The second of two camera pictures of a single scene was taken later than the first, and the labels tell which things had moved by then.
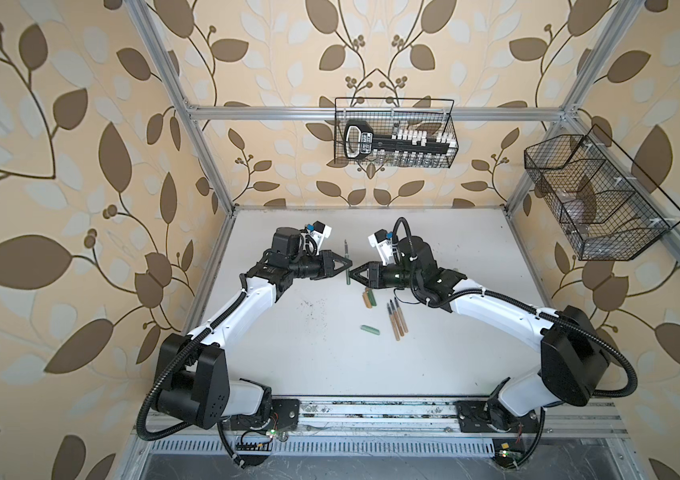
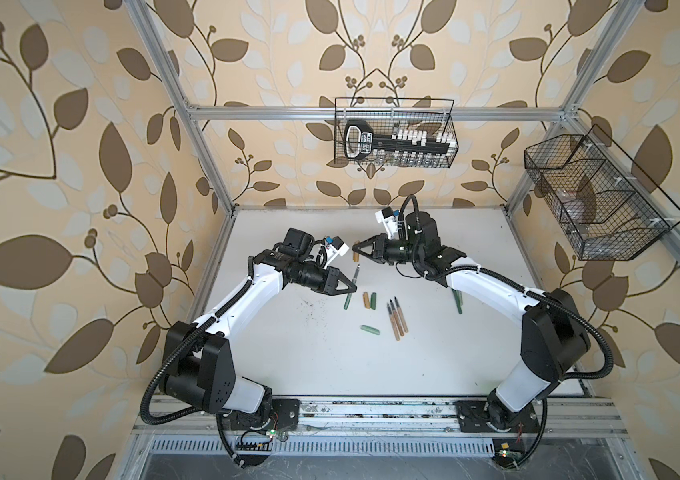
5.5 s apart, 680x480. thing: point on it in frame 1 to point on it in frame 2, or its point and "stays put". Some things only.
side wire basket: [605, 205] stays put
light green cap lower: [370, 329] stays put
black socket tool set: [411, 148] stays put
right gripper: [374, 272] to [378, 253]
